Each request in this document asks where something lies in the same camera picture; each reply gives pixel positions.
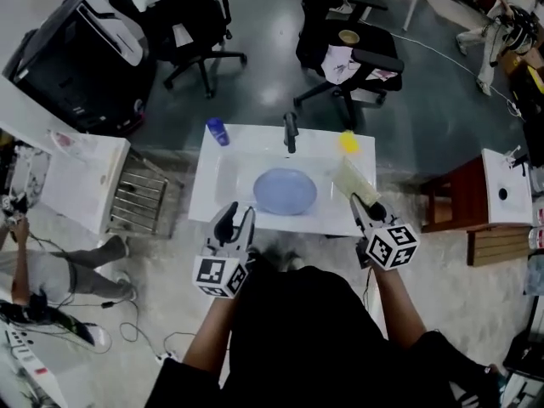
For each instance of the clear plastic bottle red label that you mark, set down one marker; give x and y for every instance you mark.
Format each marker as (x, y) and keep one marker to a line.
(536, 238)
(539, 213)

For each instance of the black and white machine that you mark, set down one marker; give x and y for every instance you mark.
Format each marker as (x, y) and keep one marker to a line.
(72, 75)

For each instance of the wooden bowl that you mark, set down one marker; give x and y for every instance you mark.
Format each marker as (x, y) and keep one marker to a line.
(349, 36)

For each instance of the white sink basin on rack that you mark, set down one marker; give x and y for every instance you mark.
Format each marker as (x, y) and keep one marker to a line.
(76, 181)

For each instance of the person's right forearm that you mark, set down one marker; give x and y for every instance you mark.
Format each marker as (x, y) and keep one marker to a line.
(397, 308)

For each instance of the white sink top with hole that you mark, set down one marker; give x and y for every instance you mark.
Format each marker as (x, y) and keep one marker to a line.
(510, 206)

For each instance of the blue plastic bottle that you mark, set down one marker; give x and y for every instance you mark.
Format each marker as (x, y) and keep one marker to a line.
(217, 132)

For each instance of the person's right white shoe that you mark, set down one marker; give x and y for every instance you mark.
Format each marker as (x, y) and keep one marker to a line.
(296, 262)

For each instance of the cardboard box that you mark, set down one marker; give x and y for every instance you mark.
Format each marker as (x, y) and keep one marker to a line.
(516, 60)

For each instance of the person's left forearm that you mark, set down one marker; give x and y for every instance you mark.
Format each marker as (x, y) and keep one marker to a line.
(208, 338)

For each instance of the black equipment stand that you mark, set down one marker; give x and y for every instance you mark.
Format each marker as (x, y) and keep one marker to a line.
(523, 347)

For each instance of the wooden slat crate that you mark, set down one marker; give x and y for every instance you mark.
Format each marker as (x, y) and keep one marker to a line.
(497, 245)

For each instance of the white stained cloth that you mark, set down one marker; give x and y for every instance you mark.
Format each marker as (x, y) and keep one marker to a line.
(338, 64)

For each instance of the brown wooden cabinet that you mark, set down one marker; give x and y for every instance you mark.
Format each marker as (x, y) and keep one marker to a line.
(455, 198)

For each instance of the pink paper sheet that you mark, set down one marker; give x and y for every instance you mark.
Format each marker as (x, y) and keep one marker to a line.
(382, 74)

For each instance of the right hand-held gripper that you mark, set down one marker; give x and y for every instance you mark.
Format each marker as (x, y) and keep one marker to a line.
(391, 247)

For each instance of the clear pink plastic packet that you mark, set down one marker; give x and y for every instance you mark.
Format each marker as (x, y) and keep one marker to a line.
(64, 139)

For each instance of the clear plastic bag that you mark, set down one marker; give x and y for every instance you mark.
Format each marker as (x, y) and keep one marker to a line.
(535, 274)

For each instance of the white ceramic sink basin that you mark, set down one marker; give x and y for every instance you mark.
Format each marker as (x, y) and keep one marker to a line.
(238, 143)

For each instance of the black faucet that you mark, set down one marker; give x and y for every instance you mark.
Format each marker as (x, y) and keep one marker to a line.
(291, 136)

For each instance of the large blue plate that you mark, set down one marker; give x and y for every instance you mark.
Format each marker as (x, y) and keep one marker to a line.
(285, 191)

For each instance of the white power strip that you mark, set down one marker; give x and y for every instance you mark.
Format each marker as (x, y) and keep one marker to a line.
(166, 357)

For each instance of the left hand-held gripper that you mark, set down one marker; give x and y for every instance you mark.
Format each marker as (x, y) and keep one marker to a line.
(214, 272)

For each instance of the yellow-green sponge cloth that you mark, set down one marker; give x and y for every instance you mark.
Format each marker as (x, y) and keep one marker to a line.
(353, 181)

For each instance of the person's black clothing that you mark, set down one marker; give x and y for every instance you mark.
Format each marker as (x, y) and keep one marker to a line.
(306, 338)

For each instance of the white control box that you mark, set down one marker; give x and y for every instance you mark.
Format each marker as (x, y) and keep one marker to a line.
(34, 372)

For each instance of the white paper sheet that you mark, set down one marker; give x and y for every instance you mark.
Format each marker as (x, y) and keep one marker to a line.
(183, 35)

